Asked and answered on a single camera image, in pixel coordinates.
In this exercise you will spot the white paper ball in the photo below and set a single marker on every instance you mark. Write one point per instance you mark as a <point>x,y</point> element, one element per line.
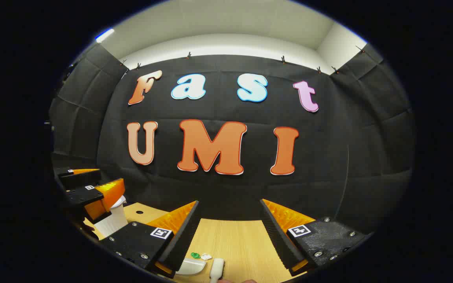
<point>206,257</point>

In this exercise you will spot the ceiling light strip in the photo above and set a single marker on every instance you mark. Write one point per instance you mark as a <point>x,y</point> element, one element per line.
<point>104,35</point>

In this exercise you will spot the white ribbed garbage bin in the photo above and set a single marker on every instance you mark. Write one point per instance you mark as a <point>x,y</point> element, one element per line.
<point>112,222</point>

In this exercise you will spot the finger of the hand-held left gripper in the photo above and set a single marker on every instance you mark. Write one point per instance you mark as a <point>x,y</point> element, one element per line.
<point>83,195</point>
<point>81,179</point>

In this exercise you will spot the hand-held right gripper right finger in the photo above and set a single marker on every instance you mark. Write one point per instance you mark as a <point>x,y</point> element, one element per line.
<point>277,236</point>

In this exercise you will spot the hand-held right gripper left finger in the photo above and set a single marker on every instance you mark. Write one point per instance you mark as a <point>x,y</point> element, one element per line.
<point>185,236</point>

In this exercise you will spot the green paper ball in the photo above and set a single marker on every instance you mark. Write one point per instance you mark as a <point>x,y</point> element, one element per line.
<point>195,255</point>

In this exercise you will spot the white plastic dustpan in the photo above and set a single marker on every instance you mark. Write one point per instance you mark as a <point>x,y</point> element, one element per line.
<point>191,267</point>

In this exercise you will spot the black backdrop cloth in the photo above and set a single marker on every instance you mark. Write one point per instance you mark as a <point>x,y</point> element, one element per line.
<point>218,188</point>

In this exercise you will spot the small grey broom black bristles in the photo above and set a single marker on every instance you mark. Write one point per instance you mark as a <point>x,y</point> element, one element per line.
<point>216,269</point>

